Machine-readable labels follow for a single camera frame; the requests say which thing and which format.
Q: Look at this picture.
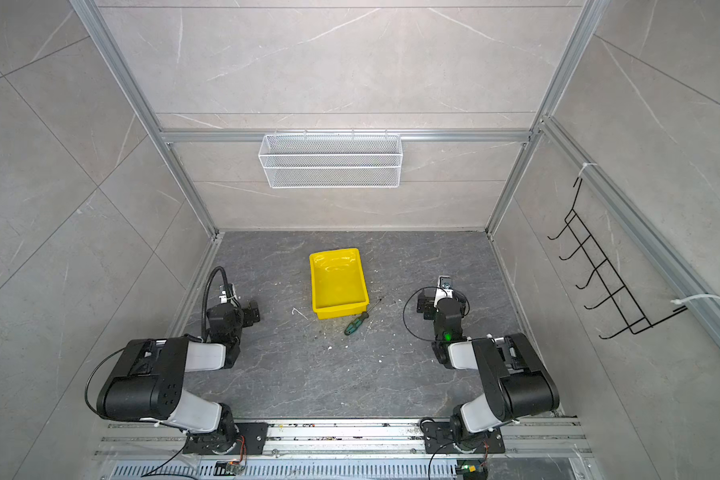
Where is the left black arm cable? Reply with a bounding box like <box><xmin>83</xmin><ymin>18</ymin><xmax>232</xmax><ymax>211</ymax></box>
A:
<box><xmin>200</xmin><ymin>265</ymin><xmax>232</xmax><ymax>341</ymax></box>

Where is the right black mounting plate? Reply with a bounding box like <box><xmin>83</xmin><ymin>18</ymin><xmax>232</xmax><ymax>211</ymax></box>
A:
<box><xmin>418</xmin><ymin>418</ymin><xmax>506</xmax><ymax>454</ymax></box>

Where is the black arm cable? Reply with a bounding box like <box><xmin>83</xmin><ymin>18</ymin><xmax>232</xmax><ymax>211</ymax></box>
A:
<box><xmin>401</xmin><ymin>286</ymin><xmax>439</xmax><ymax>344</ymax></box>
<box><xmin>200</xmin><ymin>265</ymin><xmax>232</xmax><ymax>341</ymax></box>

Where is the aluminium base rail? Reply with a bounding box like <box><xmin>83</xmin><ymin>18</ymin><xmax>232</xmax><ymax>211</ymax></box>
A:
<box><xmin>84</xmin><ymin>417</ymin><xmax>603</xmax><ymax>479</ymax></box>

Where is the black wire hook rack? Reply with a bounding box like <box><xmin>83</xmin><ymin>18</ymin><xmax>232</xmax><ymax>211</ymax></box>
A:
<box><xmin>547</xmin><ymin>178</ymin><xmax>688</xmax><ymax>340</ymax></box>

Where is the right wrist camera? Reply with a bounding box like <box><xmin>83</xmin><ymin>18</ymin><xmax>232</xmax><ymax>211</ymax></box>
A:
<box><xmin>437</xmin><ymin>275</ymin><xmax>453</xmax><ymax>291</ymax></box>

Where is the yellow plastic bin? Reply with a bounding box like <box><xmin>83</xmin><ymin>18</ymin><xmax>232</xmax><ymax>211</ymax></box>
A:
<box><xmin>309</xmin><ymin>248</ymin><xmax>370</xmax><ymax>320</ymax></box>

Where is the black mounting plate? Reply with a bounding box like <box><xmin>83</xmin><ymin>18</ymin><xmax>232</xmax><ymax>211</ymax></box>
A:
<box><xmin>182</xmin><ymin>422</ymin><xmax>269</xmax><ymax>456</ymax></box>
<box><xmin>418</xmin><ymin>418</ymin><xmax>506</xmax><ymax>454</ymax></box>

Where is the green handled screwdriver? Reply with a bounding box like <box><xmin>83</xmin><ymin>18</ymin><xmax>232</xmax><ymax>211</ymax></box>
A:
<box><xmin>344</xmin><ymin>297</ymin><xmax>384</xmax><ymax>336</ymax></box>

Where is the white wire mesh basket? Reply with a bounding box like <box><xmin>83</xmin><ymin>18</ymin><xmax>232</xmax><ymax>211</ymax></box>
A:
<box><xmin>258</xmin><ymin>133</ymin><xmax>404</xmax><ymax>189</ymax></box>

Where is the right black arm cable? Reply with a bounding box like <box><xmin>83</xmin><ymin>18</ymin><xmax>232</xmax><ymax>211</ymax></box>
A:
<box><xmin>401</xmin><ymin>286</ymin><xmax>439</xmax><ymax>344</ymax></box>

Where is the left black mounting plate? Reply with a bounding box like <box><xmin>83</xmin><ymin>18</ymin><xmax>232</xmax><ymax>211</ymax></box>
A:
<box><xmin>182</xmin><ymin>422</ymin><xmax>269</xmax><ymax>456</ymax></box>

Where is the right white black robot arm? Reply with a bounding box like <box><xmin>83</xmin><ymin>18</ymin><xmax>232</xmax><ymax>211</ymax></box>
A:
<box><xmin>414</xmin><ymin>287</ymin><xmax>560</xmax><ymax>452</ymax></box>

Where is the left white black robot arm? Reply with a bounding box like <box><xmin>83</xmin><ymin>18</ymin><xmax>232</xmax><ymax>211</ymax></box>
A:
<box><xmin>95</xmin><ymin>300</ymin><xmax>268</xmax><ymax>456</ymax></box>

